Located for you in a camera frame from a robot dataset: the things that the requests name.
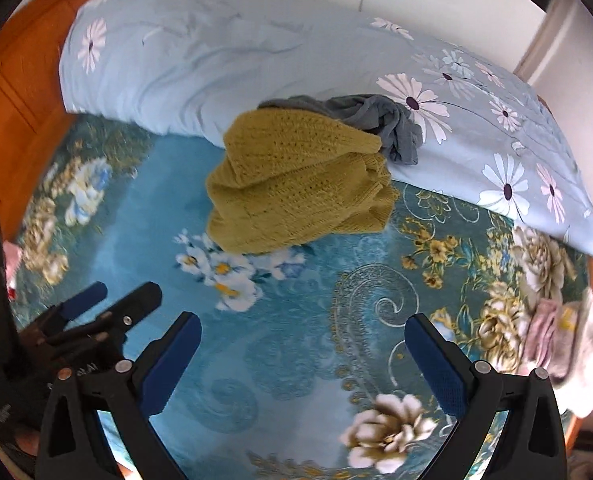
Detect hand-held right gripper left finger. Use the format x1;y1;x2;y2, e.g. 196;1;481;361
35;311;203;480

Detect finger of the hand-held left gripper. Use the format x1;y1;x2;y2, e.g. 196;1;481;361
96;281;163;343
51;281;109;323

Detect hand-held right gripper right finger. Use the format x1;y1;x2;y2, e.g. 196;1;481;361
405;313;569;480

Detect mustard yellow knit sweater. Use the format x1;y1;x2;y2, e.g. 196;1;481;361
205;108;394;256

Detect pink cloth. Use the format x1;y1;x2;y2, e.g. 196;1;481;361
523;297;584;386

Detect teal floral blanket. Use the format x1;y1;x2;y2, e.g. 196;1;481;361
14;112;593;480

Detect white cloth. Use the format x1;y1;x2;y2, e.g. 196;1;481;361
561;287;593;418

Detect wooden headboard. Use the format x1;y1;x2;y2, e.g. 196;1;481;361
0;0;187;241

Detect grey garment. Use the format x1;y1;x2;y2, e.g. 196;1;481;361
258;94;423;166

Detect light blue floral duvet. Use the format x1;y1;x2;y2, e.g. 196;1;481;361
58;0;593;260

